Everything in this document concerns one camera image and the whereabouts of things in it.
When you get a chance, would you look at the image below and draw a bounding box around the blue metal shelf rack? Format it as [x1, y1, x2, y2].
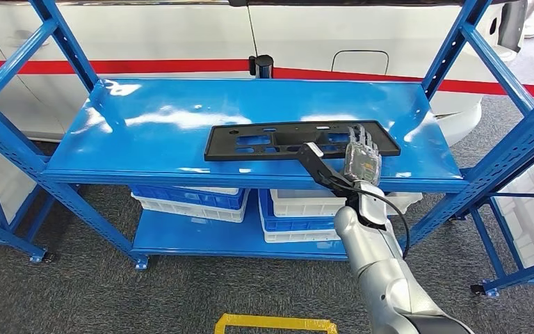
[0, 0, 534, 271]
[451, 191, 534, 299]
[0, 131, 58, 264]

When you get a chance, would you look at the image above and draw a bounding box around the black cylindrical post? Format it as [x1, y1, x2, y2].
[248, 54, 275, 80]

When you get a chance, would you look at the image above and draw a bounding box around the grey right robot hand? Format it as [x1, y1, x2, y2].
[343, 122, 384, 186]

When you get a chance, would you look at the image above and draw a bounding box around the white car red stripe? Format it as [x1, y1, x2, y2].
[0, 0, 534, 148]

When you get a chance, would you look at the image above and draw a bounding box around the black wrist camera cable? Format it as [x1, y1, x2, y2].
[329, 177, 411, 260]

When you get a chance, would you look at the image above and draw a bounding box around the black plastic plate bracket part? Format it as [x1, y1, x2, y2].
[204, 120, 402, 163]

